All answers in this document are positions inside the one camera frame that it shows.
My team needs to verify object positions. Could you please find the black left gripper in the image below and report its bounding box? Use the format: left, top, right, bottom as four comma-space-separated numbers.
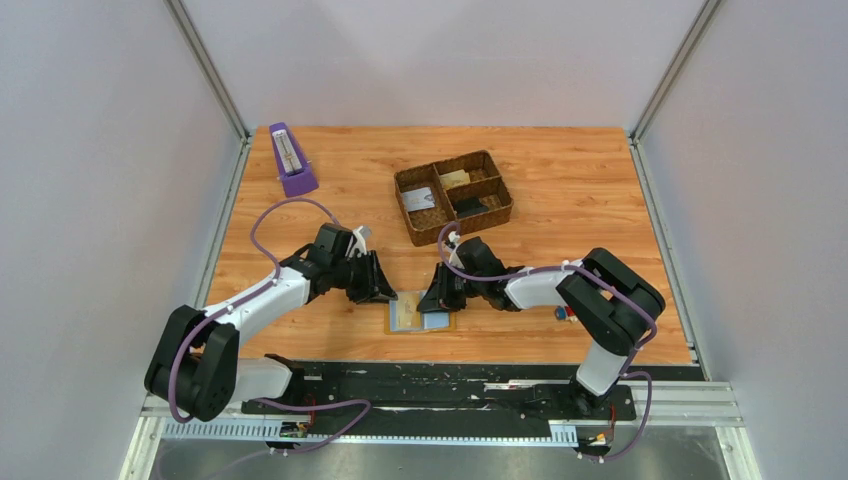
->
331, 250, 399, 306

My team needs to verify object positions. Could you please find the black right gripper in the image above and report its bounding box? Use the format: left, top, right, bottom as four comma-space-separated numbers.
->
417, 263, 486, 314

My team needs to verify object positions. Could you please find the gold card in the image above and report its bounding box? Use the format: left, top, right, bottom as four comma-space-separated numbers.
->
439, 170, 471, 189
389, 291, 423, 332

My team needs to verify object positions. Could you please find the black card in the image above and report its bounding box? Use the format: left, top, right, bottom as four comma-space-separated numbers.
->
453, 197, 489, 218

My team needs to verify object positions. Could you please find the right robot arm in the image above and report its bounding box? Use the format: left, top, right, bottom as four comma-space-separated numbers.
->
417, 237, 666, 418

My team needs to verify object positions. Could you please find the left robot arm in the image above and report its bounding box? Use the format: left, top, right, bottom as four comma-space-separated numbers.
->
144, 223, 397, 422

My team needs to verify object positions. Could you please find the silver card in basket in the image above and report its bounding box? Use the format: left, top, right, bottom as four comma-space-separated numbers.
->
401, 187, 437, 213

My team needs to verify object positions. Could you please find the gold card in basket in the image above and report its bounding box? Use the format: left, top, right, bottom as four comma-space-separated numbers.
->
439, 170, 471, 189

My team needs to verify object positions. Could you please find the brown wicker divided basket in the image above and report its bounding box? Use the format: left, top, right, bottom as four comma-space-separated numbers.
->
393, 150, 514, 247

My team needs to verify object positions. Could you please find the colourful toy block truck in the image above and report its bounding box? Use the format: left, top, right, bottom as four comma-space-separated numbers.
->
554, 306, 578, 323

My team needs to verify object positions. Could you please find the purple metronome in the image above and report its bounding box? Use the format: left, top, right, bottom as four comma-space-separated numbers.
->
269, 122, 319, 197

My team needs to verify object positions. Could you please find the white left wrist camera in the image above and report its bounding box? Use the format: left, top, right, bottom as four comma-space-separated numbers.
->
346, 225, 372, 258

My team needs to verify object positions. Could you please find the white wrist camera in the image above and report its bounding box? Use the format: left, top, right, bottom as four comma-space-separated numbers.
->
346, 225, 372, 258
444, 230, 464, 269

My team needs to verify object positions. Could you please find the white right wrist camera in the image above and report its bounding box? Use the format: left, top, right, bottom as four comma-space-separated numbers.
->
444, 230, 464, 269

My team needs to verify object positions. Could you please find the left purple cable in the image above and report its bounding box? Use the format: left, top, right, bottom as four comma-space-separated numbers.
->
152, 197, 374, 480

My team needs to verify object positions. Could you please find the purple cable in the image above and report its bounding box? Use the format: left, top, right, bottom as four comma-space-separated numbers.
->
437, 221, 658, 464
152, 197, 374, 480

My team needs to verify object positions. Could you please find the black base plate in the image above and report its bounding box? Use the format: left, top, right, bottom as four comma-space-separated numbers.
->
178, 357, 707, 442

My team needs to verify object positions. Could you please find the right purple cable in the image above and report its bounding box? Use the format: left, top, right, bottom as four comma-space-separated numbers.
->
437, 221, 658, 464

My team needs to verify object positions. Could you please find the aluminium frame rail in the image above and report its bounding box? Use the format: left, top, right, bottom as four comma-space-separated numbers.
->
119, 378, 762, 479

